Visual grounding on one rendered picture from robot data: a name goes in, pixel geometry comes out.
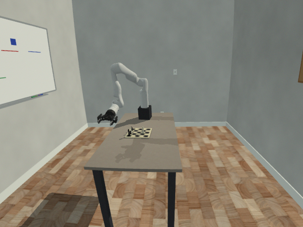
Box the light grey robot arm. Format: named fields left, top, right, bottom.
left=108, top=63, right=149, bottom=113

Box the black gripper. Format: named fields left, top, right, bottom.
left=97, top=109, right=117, bottom=126

